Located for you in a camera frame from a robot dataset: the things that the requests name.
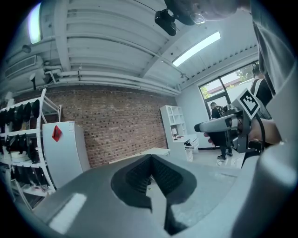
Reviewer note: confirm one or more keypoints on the person's face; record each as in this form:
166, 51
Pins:
221, 10

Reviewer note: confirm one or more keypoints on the bright ceiling light panel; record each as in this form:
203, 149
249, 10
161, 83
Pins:
35, 23

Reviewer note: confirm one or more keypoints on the white air vent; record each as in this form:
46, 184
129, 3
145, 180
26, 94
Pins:
21, 65

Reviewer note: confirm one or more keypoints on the white cabinet with shelves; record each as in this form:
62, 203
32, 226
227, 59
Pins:
174, 130

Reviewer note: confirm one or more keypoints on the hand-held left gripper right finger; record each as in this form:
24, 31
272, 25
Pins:
205, 183

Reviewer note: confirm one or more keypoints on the thin-framed glasses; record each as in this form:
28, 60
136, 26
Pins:
197, 19

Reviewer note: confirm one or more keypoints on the red diamond sticker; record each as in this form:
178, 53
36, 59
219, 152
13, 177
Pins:
56, 134

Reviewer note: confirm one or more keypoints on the person's grey shirt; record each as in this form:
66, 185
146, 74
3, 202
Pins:
277, 93

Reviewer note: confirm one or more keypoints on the white metal shelf rack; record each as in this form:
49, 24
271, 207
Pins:
42, 130

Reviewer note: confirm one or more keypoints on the black-framed window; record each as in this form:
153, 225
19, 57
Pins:
223, 90

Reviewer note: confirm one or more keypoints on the long ceiling light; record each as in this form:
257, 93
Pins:
196, 48

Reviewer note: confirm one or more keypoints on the person's right forearm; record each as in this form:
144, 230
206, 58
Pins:
267, 132

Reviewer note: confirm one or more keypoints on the black head camera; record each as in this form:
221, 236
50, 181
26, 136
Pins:
165, 22

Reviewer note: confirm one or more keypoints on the white refrigerator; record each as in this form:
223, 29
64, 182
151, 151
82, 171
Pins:
65, 153

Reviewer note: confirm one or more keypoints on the row of black bags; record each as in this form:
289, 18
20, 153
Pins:
21, 148

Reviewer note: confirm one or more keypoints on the white ceiling pipe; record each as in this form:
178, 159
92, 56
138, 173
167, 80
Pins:
116, 77

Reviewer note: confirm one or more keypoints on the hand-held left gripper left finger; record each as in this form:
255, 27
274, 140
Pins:
93, 200

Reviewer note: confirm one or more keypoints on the row of black hats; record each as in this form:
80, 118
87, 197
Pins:
26, 111

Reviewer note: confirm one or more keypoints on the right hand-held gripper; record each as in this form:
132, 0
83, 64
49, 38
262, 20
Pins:
242, 130

